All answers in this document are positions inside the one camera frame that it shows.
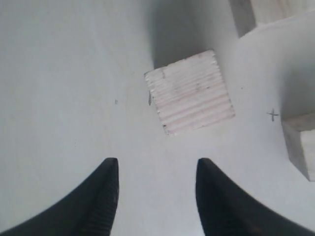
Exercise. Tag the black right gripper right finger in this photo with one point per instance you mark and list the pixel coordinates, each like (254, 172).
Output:
(225, 209)

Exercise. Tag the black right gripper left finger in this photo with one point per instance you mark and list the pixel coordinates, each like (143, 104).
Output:
(89, 210)

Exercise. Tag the smallest wooden cube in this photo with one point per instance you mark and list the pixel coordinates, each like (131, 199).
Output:
(299, 135)

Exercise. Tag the third largest wooden cube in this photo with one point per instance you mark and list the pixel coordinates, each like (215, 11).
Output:
(190, 94)

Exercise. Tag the second largest wooden cube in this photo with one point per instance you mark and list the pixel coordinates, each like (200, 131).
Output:
(251, 14)

